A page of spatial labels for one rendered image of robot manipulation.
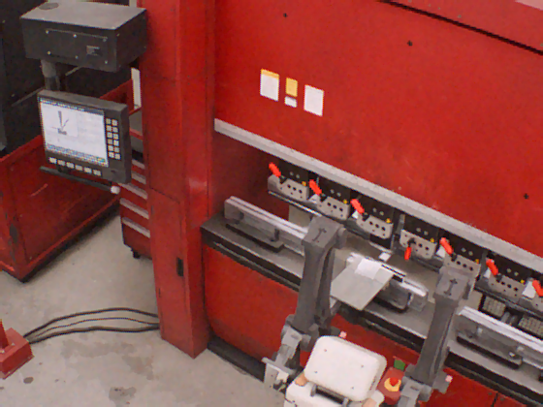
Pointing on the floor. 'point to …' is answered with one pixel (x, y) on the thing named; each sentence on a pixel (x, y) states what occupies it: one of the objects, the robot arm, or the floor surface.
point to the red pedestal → (13, 351)
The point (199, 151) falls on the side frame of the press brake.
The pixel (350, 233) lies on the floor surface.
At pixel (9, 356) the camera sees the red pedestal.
